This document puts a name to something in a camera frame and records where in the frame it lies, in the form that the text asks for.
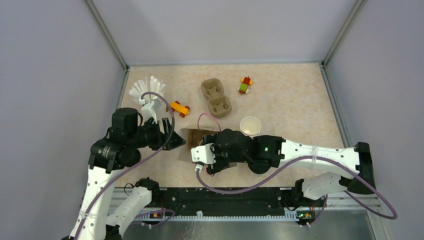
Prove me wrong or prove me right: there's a black cup lid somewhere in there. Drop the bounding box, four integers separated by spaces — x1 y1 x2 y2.
248 163 271 175

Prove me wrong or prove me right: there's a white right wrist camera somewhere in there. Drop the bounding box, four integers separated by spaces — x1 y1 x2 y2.
190 143 216 171

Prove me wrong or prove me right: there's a red green toy brick car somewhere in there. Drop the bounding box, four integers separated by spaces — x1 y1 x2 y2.
237 76 253 95

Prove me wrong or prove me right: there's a stack of paper cups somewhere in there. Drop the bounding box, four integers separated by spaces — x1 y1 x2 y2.
239 116 262 138

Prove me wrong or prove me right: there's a kraft pink paper bag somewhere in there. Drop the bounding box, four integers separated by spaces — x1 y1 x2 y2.
177 112 225 163

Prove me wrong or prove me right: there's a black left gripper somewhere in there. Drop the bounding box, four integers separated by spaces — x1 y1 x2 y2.
128 116 186 150

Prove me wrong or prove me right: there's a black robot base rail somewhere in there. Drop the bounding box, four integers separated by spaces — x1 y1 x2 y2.
147 187 325 209

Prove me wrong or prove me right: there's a brown cardboard cup carrier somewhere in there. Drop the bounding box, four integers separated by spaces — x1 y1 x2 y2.
200 78 232 118

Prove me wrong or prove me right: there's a yellow toy brick car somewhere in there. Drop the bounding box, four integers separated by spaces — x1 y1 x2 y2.
170 101 191 118

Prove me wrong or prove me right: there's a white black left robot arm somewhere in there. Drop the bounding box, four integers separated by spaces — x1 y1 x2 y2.
65 107 186 240

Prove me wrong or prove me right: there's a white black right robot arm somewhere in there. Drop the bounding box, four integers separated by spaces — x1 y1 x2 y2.
190 128 376 206

